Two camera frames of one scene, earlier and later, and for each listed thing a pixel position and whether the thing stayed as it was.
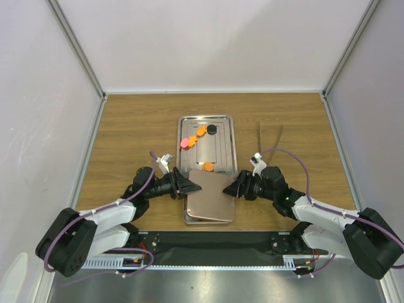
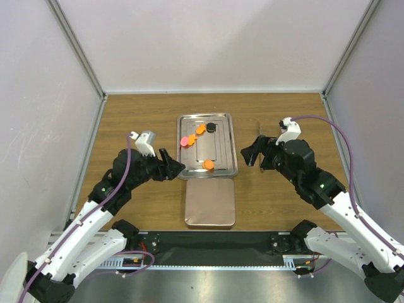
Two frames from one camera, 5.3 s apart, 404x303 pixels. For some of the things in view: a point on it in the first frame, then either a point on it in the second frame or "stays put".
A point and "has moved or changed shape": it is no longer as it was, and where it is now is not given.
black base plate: x=216 y=248 stays put
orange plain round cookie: x=207 y=166 stays put
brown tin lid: x=211 y=202 has moved or changed shape
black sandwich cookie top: x=211 y=129 stays put
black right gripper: x=237 y=189 → x=262 y=144
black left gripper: x=180 y=185 → x=167 y=168
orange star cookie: x=192 y=140 stays put
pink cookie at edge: x=184 y=142 stays put
